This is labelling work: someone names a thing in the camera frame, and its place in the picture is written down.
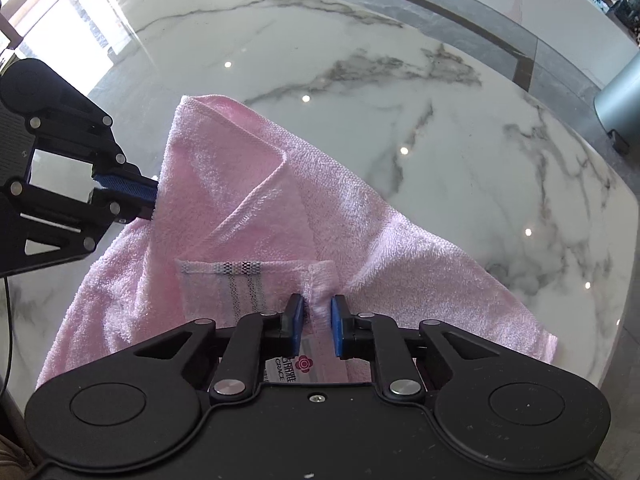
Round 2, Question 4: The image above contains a black cable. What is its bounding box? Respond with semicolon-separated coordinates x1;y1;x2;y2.
0;276;15;396

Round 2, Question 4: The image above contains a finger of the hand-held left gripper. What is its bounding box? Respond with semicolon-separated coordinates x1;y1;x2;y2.
10;181;154;267
28;90;160;207

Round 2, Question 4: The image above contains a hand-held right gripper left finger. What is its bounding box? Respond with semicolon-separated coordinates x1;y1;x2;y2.
132;293;306;406

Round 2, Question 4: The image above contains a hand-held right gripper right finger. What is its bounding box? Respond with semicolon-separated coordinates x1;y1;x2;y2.
330;294;501;404

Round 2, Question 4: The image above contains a pink towel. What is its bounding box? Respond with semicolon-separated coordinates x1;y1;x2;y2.
35;94;559;391

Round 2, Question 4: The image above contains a silver trash bin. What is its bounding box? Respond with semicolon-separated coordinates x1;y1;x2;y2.
592;51;640;155

